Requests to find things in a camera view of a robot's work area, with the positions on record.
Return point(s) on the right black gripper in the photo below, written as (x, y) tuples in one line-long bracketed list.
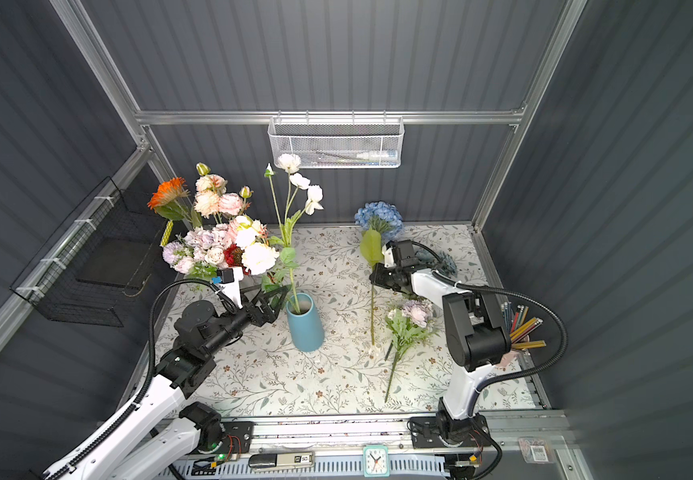
[(394, 274)]

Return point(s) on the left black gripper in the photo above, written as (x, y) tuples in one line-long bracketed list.
[(259, 306)]

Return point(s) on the teal cylindrical vase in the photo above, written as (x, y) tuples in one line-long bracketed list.
[(304, 322)]

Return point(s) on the red gerbera flower stem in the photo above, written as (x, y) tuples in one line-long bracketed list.
[(233, 256)]

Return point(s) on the dark blue hydrangea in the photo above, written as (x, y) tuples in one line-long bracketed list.
[(380, 223)]

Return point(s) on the pink rose flower stem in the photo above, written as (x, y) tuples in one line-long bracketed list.
[(232, 212)]

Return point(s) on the orange gerbera flower stem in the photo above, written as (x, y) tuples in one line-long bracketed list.
[(172, 201)]

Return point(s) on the white rose flower stem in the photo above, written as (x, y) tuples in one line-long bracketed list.
[(303, 198)]

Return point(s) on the white peony flower stem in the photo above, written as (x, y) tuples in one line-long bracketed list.
[(259, 254)]

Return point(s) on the cream rose flower spray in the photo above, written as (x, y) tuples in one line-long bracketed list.
[(209, 189)]

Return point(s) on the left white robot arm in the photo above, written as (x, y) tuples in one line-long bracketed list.
[(160, 424)]

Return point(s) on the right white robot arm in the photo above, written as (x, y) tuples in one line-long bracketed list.
[(476, 337)]

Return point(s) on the light blue hydrangea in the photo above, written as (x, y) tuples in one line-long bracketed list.
[(442, 262)]

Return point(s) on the floral patterned table mat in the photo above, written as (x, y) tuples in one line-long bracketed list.
[(353, 372)]

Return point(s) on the lilac pink flower bunch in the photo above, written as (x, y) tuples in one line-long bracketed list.
[(199, 253)]

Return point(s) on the pink pencil cup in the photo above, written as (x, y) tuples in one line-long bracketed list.
[(520, 327)]

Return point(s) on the small teal alarm clock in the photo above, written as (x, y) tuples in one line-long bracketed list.
[(376, 462)]

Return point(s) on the white wire mesh basket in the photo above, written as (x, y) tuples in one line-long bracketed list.
[(336, 141)]

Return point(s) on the silver black device on rail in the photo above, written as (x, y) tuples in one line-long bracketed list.
[(281, 461)]

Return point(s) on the black wire mesh basket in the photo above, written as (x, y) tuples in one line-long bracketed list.
[(106, 269)]

